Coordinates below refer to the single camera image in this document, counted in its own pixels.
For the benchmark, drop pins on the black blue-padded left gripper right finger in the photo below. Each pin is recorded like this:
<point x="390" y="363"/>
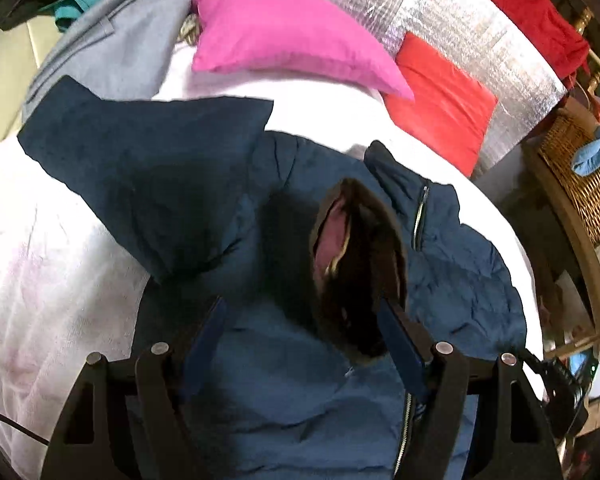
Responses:
<point x="511" y="438"/>

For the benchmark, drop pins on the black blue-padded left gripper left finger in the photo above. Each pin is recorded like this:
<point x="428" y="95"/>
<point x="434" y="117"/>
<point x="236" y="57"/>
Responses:
<point x="123" y="419"/>

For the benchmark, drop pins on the navy blue puffer jacket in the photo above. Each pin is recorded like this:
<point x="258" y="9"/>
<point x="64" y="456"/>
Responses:
<point x="212" y="203"/>

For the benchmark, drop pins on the black right-side gripper device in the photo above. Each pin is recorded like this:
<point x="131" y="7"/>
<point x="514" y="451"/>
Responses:
<point x="564" y="408"/>

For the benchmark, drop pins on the wooden side table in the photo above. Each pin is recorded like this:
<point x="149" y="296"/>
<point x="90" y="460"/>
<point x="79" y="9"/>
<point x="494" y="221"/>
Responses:
<point x="581" y="252"/>

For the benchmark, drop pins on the white pink bed sheet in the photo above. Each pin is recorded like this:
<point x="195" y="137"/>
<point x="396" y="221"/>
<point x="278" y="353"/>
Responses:
<point x="60" y="279"/>

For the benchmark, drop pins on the wicker basket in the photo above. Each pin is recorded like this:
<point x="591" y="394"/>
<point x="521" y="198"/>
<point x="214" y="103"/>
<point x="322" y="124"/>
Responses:
<point x="565" y="136"/>

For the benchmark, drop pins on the light blue cloth in basket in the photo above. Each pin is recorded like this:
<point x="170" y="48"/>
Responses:
<point x="586" y="160"/>

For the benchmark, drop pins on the red pillow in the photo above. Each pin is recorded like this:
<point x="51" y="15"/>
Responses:
<point x="450" y="111"/>

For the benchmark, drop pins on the grey garment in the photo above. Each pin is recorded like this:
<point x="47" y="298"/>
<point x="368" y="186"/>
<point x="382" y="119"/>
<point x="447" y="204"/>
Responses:
<point x="118" y="49"/>

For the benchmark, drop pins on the cream leather sofa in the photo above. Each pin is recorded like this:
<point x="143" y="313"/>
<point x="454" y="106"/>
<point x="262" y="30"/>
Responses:
<point x="22" y="52"/>

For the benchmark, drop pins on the silver foil insulation panel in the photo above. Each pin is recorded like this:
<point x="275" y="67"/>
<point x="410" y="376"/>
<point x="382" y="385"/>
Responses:
<point x="481" y="40"/>

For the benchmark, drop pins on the red quilted blanket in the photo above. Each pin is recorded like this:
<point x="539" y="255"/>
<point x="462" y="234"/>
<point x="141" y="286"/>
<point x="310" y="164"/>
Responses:
<point x="557" y="40"/>

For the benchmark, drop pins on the magenta pillow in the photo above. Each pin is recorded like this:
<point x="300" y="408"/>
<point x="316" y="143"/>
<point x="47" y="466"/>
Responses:
<point x="312" y="37"/>

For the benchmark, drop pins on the teal garment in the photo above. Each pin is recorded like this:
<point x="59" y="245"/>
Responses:
<point x="66" y="12"/>

